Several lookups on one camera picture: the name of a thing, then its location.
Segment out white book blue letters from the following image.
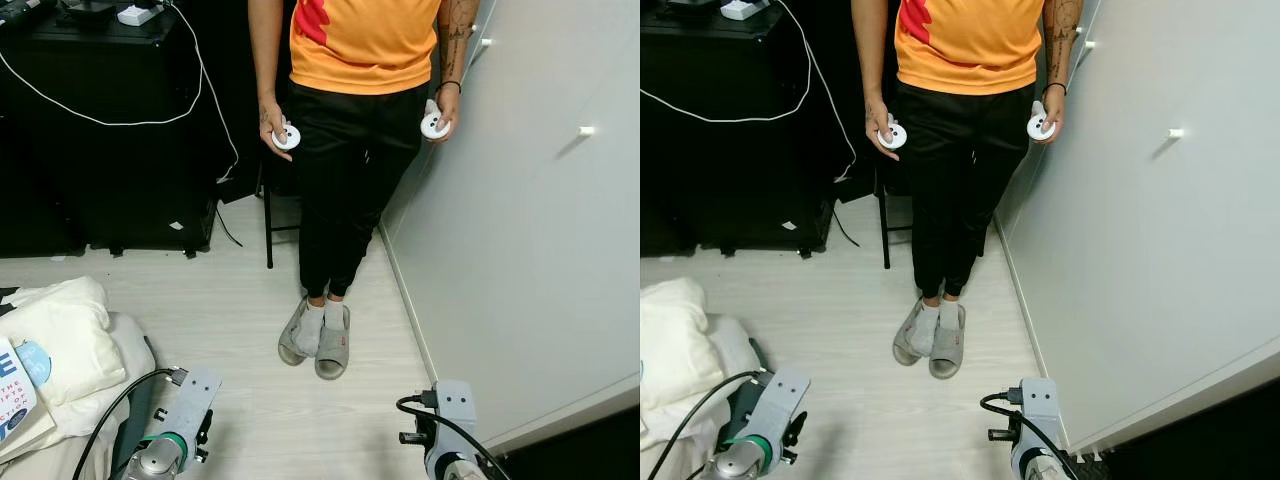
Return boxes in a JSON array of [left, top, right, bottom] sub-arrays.
[[0, 335, 58, 453]]

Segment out person's right hand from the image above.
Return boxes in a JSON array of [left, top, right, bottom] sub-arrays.
[[258, 95, 301, 163], [864, 100, 907, 163]]

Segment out person's left hand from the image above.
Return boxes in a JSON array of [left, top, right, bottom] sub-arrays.
[[1035, 88, 1069, 144], [425, 85, 463, 144]]

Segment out white wardrobe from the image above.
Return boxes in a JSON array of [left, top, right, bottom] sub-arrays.
[[380, 0, 641, 451], [995, 0, 1280, 456]]

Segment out black metal chair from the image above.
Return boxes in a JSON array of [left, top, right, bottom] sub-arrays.
[[258, 160, 301, 271], [878, 165, 906, 271]]

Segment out black cabinet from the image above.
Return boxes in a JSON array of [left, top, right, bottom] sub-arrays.
[[0, 0, 221, 256], [640, 0, 836, 256]]

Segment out person in orange shirt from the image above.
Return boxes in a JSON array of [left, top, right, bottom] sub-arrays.
[[288, 0, 446, 359], [893, 0, 1051, 359]]

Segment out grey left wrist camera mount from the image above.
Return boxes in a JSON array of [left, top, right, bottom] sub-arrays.
[[158, 368, 223, 446], [735, 365, 811, 446]]

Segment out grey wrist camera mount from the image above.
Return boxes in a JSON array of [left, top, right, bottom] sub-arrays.
[[425, 380, 479, 463], [1012, 378, 1063, 461], [158, 368, 223, 446], [735, 365, 811, 446]]

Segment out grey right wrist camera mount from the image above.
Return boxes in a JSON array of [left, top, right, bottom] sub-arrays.
[[425, 380, 479, 463], [1012, 378, 1063, 461]]

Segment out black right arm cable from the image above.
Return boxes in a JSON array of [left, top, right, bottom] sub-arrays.
[[980, 392, 1081, 480], [396, 393, 511, 480]]

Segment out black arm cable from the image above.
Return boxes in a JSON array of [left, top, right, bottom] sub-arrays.
[[980, 392, 1081, 480], [648, 370, 766, 480], [396, 393, 511, 480], [70, 367, 191, 480]]

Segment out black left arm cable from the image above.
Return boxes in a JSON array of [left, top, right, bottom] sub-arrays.
[[70, 367, 191, 480], [648, 370, 766, 480]]

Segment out thin white cable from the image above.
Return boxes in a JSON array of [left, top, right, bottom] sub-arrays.
[[0, 0, 241, 183], [640, 0, 859, 183]]

